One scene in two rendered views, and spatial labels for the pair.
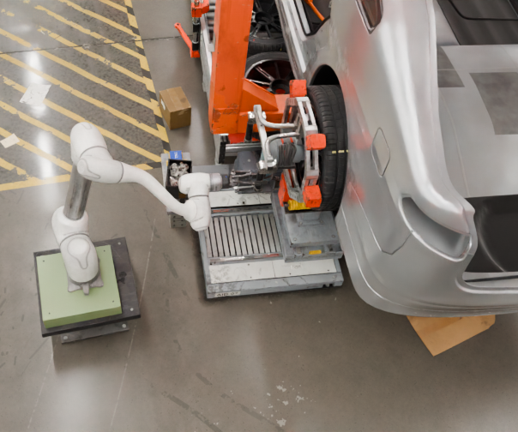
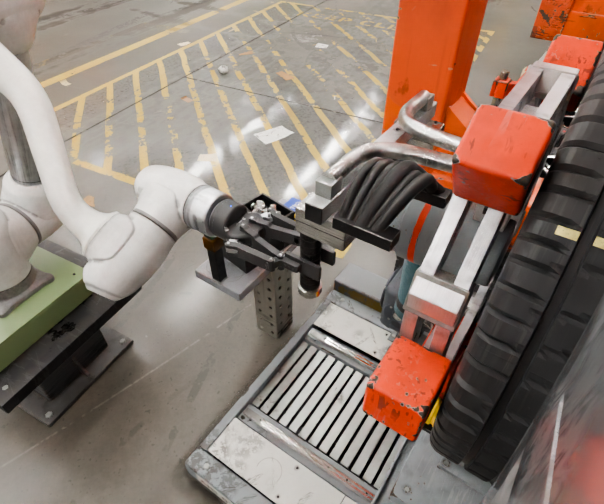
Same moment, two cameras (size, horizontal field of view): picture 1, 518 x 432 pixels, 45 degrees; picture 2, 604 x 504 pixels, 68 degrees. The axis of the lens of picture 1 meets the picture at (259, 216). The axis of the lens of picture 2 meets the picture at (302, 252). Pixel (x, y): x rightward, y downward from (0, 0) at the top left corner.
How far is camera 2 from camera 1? 2.63 m
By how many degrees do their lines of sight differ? 36
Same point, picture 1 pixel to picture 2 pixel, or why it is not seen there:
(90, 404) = not seen: outside the picture
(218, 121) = not seen: hidden behind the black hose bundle
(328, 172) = (497, 318)
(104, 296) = not seen: outside the picture
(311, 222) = (474, 480)
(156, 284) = (156, 389)
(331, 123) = not seen: outside the picture
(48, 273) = not seen: outside the picture
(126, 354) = (2, 461)
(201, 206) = (119, 234)
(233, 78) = (429, 63)
